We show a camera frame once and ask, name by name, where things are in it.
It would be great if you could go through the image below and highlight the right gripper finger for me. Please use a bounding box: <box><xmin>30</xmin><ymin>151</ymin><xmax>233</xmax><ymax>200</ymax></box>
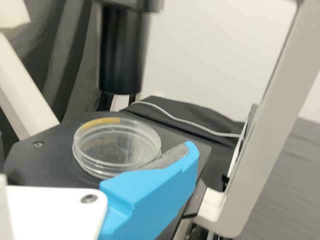
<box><xmin>99</xmin><ymin>140</ymin><xmax>201</xmax><ymax>240</ymax></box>

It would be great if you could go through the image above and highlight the petri dish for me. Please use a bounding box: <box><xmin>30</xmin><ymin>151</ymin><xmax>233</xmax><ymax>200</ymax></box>
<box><xmin>72</xmin><ymin>117</ymin><xmax>162</xmax><ymax>180</ymax></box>

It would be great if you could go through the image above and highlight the black platform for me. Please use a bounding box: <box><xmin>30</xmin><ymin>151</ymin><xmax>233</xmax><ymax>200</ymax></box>
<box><xmin>246</xmin><ymin>117</ymin><xmax>320</xmax><ymax>240</ymax></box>

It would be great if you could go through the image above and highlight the cream microscope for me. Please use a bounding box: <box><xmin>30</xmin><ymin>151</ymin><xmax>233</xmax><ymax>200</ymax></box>
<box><xmin>0</xmin><ymin>0</ymin><xmax>320</xmax><ymax>232</ymax></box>

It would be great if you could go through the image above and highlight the white cable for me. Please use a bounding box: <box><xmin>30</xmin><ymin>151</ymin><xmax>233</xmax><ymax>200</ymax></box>
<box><xmin>129</xmin><ymin>100</ymin><xmax>241</xmax><ymax>138</ymax></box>

